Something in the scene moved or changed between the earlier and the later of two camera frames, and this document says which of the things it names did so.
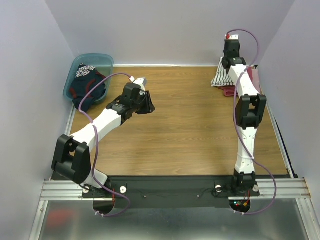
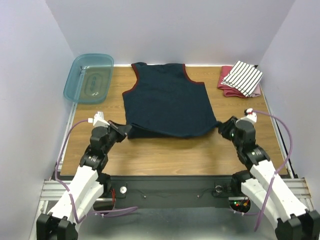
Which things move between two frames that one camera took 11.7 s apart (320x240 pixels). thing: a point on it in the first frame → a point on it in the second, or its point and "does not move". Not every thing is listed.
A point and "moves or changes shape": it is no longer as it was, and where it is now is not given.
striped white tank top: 222,78 moves or changes shape
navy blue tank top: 86,78 → 164,102
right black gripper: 231,46 → 228,127
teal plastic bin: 103,63 does not move
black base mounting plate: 168,191 does not move
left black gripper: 149,107 → 120,129
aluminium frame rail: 57,189 does not move
